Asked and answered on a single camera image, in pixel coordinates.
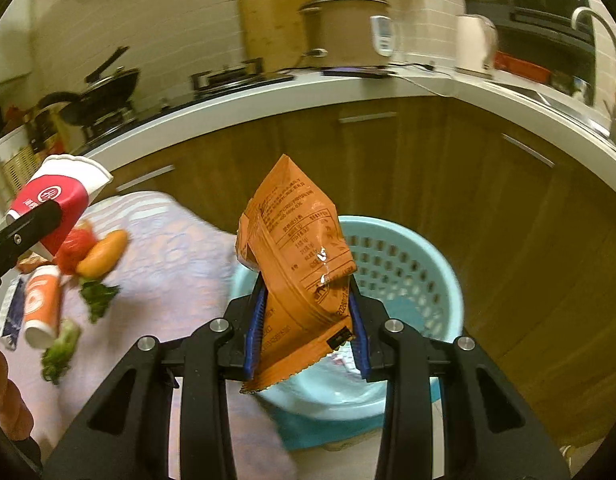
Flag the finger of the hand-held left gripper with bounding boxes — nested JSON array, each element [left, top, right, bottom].
[[0, 202, 64, 296]]

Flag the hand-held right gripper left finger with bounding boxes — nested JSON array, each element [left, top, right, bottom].
[[43, 279, 269, 480]]

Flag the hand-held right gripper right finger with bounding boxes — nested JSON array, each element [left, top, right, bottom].
[[345, 277, 571, 480]]

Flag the red and white paper cup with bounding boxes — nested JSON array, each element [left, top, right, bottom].
[[5, 155, 114, 261]]

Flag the light blue plastic basket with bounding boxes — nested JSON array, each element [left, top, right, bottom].
[[229, 216, 465, 453]]

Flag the orange snack packet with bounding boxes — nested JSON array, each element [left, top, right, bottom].
[[235, 154, 358, 395]]

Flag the person's left hand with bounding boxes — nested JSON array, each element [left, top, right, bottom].
[[0, 332, 34, 441]]

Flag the red tomato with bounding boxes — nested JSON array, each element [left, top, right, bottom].
[[54, 227, 96, 276]]

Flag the orange and white paper cup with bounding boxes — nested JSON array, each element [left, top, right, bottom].
[[23, 265, 64, 350]]

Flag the blue and white packet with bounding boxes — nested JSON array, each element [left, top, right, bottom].
[[0, 275, 28, 351]]

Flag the orange carrot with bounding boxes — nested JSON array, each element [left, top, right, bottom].
[[77, 230, 129, 278]]

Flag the green leafy vegetable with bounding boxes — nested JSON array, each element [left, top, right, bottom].
[[40, 317, 82, 385], [79, 280, 121, 323]]

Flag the floral patterned cloth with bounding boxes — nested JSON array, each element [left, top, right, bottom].
[[0, 191, 299, 480]]

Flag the black wok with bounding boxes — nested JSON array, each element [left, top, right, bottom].
[[38, 67, 141, 128]]

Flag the black glass gas stove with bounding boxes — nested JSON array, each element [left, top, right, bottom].
[[83, 57, 296, 153]]

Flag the dark smartphone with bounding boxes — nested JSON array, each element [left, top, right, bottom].
[[322, 66, 391, 80]]

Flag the beige rice cooker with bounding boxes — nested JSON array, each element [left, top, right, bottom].
[[298, 0, 393, 70]]

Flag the wooden cutting board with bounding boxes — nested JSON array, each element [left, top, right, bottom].
[[236, 0, 319, 73]]

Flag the steel sink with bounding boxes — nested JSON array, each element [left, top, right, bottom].
[[513, 85, 609, 126]]

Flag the red plastic container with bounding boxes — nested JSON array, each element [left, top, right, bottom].
[[494, 51, 551, 83]]

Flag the white electric kettle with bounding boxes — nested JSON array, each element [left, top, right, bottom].
[[454, 14, 499, 80]]

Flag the steel kitchen faucet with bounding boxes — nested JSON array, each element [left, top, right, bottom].
[[572, 6, 616, 143]]

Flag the silver cabinet handle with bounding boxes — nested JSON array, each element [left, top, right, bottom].
[[502, 133, 556, 167], [338, 111, 399, 125], [115, 164, 176, 193]]

